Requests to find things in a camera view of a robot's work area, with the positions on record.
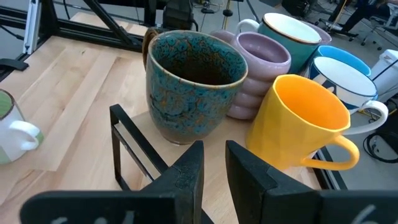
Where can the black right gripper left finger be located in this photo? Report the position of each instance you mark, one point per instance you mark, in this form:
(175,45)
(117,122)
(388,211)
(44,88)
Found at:
(174,199)

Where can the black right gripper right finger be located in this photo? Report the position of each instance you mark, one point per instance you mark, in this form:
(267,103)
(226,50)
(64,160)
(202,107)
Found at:
(264,202)

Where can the yellow mug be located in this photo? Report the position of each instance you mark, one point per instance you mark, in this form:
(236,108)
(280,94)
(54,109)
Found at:
(280,130)

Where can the teal brown speckled mug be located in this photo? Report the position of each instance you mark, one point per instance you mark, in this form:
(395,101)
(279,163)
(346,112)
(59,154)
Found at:
(186,109)

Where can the lilac ribbed mug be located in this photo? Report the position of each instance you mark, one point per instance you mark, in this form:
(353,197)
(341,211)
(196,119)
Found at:
(245,99)

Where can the white blue patterned mug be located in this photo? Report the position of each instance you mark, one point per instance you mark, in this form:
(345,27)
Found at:
(342,77)

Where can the bright blue mug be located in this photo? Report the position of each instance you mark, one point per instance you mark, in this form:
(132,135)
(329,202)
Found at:
(342,56)

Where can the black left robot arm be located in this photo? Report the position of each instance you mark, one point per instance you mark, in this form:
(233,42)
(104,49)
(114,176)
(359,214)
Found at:
(178,15)

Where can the white bucket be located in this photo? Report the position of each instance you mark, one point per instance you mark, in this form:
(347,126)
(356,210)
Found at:
(385,77)

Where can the black tripod stand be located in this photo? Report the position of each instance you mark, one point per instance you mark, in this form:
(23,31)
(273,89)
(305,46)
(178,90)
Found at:
(228,13)

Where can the person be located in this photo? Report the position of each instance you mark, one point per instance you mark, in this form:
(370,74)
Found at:
(357,17)

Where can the office chair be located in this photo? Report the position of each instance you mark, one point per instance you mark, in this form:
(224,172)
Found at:
(373,21)

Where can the wooden shelf black frame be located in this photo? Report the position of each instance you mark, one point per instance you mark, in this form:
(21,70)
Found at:
(214,149)

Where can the silver aluminium post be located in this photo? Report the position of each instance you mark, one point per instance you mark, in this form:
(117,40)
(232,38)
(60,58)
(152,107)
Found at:
(32,25)

